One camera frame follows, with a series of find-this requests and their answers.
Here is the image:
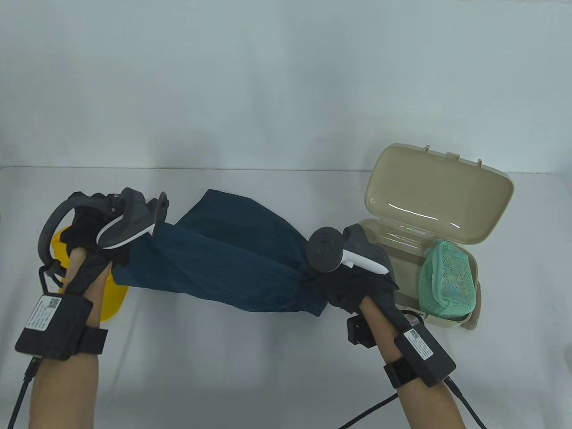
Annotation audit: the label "person's right hand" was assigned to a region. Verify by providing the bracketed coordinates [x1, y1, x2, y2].
[308, 266, 399, 315]

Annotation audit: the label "person's left hand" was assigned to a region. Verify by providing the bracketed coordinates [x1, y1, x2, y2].
[60, 210, 132, 296]

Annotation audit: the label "yellow cap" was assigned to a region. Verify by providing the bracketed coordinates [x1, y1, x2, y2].
[49, 226, 130, 322]

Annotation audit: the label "green mesh pouch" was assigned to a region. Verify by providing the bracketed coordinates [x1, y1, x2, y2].
[419, 240, 475, 319]

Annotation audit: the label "beige hard-shell suitcase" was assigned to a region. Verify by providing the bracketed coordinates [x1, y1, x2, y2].
[357, 144, 515, 332]

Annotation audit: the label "dark teal shorts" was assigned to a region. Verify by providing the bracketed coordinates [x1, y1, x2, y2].
[112, 189, 329, 318]

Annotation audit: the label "person's left forearm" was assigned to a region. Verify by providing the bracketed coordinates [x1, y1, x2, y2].
[29, 248, 112, 429]

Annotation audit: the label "person's right forearm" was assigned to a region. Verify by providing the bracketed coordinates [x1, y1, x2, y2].
[357, 295, 465, 429]

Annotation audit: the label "grey right hand controller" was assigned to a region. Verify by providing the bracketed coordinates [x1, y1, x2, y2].
[307, 225, 394, 275]

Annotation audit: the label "grey hand controller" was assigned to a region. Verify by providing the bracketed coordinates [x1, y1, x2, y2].
[36, 188, 170, 269]
[307, 225, 394, 275]

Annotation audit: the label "grey left hand controller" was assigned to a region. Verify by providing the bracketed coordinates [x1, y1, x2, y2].
[36, 188, 170, 269]

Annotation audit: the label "black left wrist box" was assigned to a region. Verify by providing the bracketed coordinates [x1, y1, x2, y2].
[16, 294, 93, 362]

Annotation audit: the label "black wrist box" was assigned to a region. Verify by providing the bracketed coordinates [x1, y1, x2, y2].
[16, 294, 93, 362]
[394, 326, 456, 387]

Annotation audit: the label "black right wrist box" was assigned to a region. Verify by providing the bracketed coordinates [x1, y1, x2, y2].
[394, 326, 456, 387]

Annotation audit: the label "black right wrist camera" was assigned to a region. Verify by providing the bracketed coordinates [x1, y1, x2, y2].
[348, 313, 377, 348]

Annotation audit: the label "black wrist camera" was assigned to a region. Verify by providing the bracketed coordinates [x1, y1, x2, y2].
[38, 264, 67, 294]
[348, 313, 377, 348]

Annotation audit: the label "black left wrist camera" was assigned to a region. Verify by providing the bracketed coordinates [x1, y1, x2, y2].
[38, 264, 67, 294]

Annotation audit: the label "black left wrist strap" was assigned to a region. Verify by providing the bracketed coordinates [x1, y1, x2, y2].
[74, 328, 109, 356]

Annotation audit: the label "black wrist strap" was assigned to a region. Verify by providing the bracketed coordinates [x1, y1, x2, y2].
[74, 328, 109, 356]
[383, 360, 421, 388]

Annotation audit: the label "black right wrist strap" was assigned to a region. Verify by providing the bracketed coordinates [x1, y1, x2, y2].
[383, 360, 421, 388]

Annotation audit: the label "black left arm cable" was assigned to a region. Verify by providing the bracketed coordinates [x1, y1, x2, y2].
[7, 355, 40, 429]

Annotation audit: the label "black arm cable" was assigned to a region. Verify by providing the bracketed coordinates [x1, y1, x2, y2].
[7, 355, 40, 429]
[340, 378, 488, 429]

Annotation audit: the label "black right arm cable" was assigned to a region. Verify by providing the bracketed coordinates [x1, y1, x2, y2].
[340, 378, 488, 429]

